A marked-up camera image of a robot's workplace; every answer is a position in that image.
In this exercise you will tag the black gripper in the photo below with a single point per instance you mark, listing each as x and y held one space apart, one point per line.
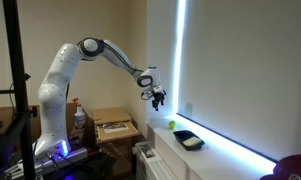
158 95

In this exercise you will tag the yellow-green tennis ball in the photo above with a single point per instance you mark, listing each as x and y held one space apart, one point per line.
172 124

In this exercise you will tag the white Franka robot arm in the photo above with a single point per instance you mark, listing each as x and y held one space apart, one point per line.
60 76

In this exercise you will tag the black plastic tray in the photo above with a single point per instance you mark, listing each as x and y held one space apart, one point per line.
180 135

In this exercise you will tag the wooden sliding tray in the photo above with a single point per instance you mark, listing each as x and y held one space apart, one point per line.
123 133

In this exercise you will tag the white windowsill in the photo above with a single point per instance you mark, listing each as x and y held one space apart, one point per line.
216 160

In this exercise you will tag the light wooden cabinet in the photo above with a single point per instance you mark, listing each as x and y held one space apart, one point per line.
111 115

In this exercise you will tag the printed leaflet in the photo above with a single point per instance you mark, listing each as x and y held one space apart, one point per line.
148 152

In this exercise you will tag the pale sponge block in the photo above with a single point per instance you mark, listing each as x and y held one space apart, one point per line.
192 141

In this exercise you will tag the small colourful objects pile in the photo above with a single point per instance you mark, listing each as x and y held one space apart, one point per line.
114 127

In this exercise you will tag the white radiator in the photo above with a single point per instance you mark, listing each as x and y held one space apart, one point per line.
156 170

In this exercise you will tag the spray bottle with red trigger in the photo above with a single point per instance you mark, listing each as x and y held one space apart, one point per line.
79 118

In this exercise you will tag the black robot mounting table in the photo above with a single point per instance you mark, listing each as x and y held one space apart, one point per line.
96 166

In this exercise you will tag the white window blind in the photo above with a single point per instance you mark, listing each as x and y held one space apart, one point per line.
243 66

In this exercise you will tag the dark red cap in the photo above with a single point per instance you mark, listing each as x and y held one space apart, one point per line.
290 168

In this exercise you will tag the aluminium profile rail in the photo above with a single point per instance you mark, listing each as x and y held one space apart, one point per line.
76 154

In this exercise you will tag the black camera stand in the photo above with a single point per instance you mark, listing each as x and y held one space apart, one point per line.
15 66

